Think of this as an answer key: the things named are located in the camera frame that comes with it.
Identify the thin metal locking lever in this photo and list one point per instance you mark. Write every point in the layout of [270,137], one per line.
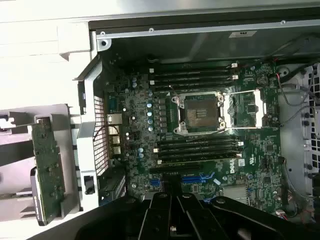
[175,92]
[250,128]

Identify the green Dell motherboard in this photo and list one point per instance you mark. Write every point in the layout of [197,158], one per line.
[262,150]

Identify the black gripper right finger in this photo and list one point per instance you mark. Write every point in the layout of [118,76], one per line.
[197,220]

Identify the silver chipset heatsink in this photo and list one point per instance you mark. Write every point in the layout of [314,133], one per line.
[235,194]

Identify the gray plastic parts rack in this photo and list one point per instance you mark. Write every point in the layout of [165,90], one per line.
[71,175]

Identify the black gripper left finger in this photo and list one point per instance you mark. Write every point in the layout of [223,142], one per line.
[160,212]

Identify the blue long expansion slot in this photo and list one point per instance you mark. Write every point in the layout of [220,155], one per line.
[192,180]

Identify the RAM slot black clips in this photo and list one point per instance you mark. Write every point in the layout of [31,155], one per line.
[195,74]
[197,140]
[195,86]
[197,152]

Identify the silver rear port block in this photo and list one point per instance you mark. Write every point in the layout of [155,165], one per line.
[115,140]
[114,119]
[114,130]
[116,150]

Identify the black long expansion slot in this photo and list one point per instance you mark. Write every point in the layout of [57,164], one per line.
[175,166]

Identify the open metal PC case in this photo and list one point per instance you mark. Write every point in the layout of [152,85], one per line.
[175,47]

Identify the silver socket cover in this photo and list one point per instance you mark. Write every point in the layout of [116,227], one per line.
[258,110]

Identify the RAM slot white clips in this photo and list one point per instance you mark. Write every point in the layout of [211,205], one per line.
[197,158]
[195,80]
[195,68]
[197,146]

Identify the CPU socket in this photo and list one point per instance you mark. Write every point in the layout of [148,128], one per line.
[201,113]

